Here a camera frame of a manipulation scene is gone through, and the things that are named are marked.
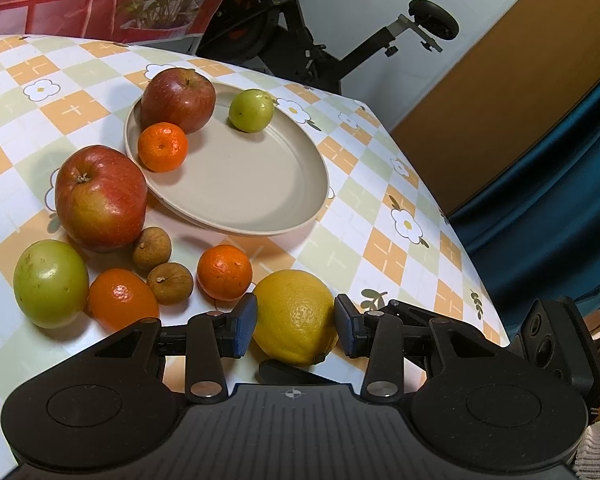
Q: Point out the brown longan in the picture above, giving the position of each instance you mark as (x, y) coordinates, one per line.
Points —
(170, 283)
(151, 248)

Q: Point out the wooden panel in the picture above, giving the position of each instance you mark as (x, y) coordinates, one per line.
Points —
(505, 85)

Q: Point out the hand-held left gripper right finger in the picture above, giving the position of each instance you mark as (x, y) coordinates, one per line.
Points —
(347, 325)

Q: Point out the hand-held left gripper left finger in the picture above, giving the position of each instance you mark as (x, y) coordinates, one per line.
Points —
(245, 325)

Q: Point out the small orange mandarin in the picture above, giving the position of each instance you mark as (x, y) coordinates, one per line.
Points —
(122, 297)
(225, 271)
(162, 146)

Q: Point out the beige round plate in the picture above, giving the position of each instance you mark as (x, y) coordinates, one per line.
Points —
(250, 180)

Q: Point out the red apple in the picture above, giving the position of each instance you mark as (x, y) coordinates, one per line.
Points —
(101, 197)
(177, 100)

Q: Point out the black exercise bike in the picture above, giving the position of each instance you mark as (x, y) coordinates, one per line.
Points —
(260, 20)

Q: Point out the checked floral tablecloth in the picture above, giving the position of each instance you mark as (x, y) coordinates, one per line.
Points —
(370, 220)

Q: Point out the yellow lemon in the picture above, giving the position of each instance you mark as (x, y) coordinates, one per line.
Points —
(295, 317)

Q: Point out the green round fruit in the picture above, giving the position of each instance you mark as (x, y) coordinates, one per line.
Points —
(250, 110)
(50, 283)

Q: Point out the printed pink wall tapestry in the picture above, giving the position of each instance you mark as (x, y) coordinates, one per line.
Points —
(80, 0)

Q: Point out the teal curtain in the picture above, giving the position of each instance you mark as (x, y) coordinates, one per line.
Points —
(545, 200)

